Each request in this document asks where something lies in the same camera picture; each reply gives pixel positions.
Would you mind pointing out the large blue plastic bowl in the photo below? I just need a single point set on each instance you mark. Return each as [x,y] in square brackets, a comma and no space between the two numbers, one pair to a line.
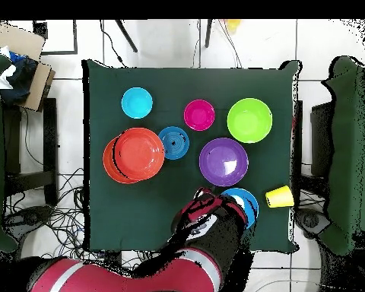
[248,204]

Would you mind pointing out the small dark blue bowl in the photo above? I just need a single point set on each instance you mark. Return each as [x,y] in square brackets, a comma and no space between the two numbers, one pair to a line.
[174,143]

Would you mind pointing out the orange plastic bowl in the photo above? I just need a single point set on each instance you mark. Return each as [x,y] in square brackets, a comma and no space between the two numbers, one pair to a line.
[140,152]
[109,164]

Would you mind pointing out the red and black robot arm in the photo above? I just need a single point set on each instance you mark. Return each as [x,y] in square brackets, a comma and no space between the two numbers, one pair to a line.
[194,267]

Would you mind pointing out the purple plastic bowl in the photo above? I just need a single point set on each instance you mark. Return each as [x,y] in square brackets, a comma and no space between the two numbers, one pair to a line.
[223,162]

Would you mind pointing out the yellow plastic cup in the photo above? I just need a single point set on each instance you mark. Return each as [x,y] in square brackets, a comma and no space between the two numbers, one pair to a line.
[280,196]

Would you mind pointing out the pink plastic bowl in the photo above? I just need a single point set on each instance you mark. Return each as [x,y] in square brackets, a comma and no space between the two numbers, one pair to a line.
[199,115]

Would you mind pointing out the large green plastic bowl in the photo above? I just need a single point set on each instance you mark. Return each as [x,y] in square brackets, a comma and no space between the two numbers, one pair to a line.
[249,120]

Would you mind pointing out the black equipment base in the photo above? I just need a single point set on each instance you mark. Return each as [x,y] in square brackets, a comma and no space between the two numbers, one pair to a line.
[27,216]
[310,220]

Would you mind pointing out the small cyan plastic bowl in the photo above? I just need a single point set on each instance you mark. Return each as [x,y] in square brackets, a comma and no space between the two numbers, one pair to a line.
[137,102]

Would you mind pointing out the dark green tablecloth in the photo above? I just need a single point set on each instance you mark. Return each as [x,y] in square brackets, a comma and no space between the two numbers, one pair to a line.
[170,82]

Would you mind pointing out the black tripod leg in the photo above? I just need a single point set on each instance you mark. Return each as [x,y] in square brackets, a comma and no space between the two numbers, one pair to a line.
[126,36]
[208,33]

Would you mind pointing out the small yellow object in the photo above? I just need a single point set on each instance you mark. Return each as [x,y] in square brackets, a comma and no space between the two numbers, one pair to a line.
[233,25]

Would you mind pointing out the blue and white cloth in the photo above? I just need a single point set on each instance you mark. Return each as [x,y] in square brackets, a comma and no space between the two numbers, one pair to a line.
[21,76]

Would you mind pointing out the cardboard box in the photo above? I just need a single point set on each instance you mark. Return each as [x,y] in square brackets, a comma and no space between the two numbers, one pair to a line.
[15,39]

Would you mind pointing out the black bench frame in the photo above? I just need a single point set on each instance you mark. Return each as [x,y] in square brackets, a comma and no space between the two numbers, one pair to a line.
[50,146]
[321,140]

